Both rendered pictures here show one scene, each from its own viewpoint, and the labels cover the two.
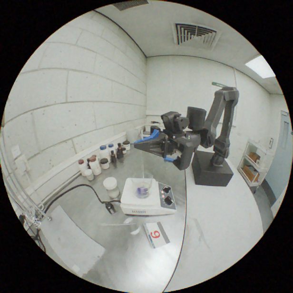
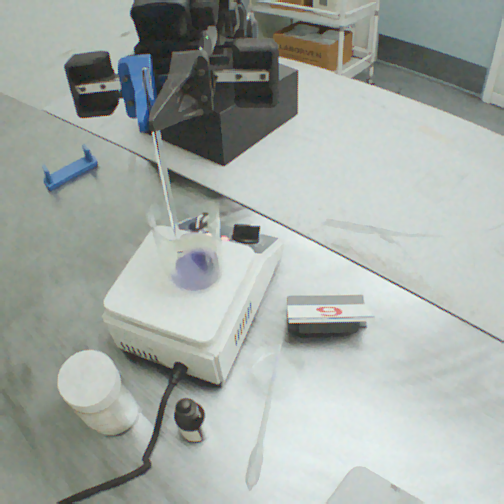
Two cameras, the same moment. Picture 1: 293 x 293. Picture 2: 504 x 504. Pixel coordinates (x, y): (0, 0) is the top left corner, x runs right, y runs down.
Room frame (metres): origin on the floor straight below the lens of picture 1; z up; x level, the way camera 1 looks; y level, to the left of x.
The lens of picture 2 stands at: (0.03, 0.25, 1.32)
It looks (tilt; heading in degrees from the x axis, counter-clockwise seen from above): 47 degrees down; 292
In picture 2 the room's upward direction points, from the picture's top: 3 degrees counter-clockwise
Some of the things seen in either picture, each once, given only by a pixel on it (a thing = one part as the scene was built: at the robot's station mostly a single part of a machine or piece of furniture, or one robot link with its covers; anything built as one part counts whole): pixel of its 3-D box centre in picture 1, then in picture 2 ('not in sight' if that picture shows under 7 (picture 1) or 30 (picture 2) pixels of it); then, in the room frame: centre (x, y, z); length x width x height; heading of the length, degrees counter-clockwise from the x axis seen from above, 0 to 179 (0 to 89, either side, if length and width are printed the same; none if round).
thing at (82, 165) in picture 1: (83, 167); not in sight; (0.35, 0.39, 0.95); 0.06 x 0.06 x 0.10
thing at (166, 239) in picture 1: (157, 234); (329, 307); (0.06, -0.03, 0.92); 0.09 x 0.06 x 0.04; 18
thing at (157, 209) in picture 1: (147, 197); (196, 287); (0.20, 0.00, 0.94); 0.22 x 0.13 x 0.08; 89
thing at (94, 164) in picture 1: (94, 165); not in sight; (0.37, 0.31, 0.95); 0.06 x 0.06 x 0.11
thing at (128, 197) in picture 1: (140, 190); (179, 279); (0.20, 0.02, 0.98); 0.12 x 0.12 x 0.01; 89
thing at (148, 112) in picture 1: (195, 115); not in sight; (1.44, -0.89, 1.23); 1.90 x 0.06 x 0.10; 71
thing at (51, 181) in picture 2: (170, 158); (68, 165); (0.53, -0.18, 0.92); 0.10 x 0.03 x 0.04; 60
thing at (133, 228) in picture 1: (131, 225); (277, 368); (0.09, 0.05, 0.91); 0.06 x 0.06 x 0.02
